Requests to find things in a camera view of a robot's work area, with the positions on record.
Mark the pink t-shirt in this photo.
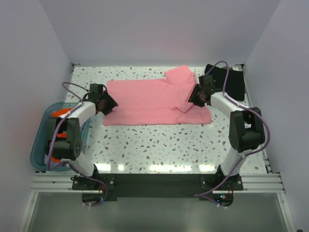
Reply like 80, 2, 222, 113
103, 66, 211, 126

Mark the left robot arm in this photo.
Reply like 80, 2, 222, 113
44, 84, 118, 189

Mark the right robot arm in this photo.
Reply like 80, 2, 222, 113
188, 75, 265, 190

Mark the folded black t-shirt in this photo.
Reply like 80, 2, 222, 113
209, 67, 245, 102

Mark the orange t-shirt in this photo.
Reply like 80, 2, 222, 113
51, 108, 72, 163

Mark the teal plastic basket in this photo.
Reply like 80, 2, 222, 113
30, 102, 90, 172

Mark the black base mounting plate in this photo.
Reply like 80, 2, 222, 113
71, 174, 244, 205

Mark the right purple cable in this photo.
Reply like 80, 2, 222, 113
194, 60, 271, 203

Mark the purple cable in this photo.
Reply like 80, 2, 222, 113
194, 60, 271, 203
45, 82, 108, 207

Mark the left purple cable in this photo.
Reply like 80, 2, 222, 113
45, 82, 108, 207

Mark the aluminium frame rail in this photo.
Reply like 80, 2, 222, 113
31, 158, 285, 193

